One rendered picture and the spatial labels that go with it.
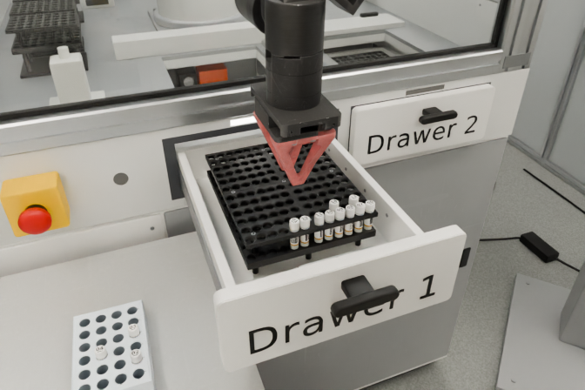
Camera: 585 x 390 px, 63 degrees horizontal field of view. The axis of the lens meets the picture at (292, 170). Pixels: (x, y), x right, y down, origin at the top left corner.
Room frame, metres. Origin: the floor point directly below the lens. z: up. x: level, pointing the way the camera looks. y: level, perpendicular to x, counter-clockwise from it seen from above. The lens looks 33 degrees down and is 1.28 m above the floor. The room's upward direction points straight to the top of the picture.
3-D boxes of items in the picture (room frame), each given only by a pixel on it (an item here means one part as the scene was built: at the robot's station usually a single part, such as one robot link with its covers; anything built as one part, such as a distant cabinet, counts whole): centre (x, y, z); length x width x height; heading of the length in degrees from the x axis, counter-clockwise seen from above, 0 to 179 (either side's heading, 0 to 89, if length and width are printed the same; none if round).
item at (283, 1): (0.47, 0.00, 1.15); 0.07 x 0.06 x 0.07; 24
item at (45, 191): (0.54, 0.36, 0.88); 0.07 x 0.05 x 0.07; 111
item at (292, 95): (0.46, 0.00, 1.09); 0.10 x 0.07 x 0.07; 22
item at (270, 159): (0.56, 0.01, 0.87); 0.22 x 0.18 x 0.06; 21
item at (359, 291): (0.35, -0.07, 0.91); 0.07 x 0.04 x 0.01; 111
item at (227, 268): (0.57, 0.02, 0.86); 0.40 x 0.26 x 0.06; 21
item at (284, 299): (0.37, -0.06, 0.87); 0.29 x 0.02 x 0.11; 111
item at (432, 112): (0.76, -0.25, 0.91); 0.07 x 0.04 x 0.01; 111
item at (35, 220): (0.51, 0.35, 0.88); 0.04 x 0.03 x 0.04; 111
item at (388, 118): (0.79, -0.24, 0.87); 0.29 x 0.02 x 0.11; 111
